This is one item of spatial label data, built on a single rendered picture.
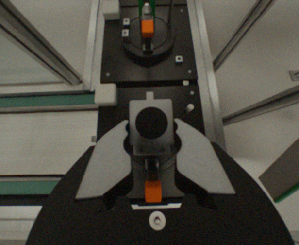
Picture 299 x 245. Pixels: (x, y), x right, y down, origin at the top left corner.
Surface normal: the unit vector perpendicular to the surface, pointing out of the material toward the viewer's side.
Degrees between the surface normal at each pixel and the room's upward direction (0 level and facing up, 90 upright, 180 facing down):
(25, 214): 0
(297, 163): 90
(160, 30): 0
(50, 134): 0
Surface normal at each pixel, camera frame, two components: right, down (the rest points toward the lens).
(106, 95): 0.00, -0.21
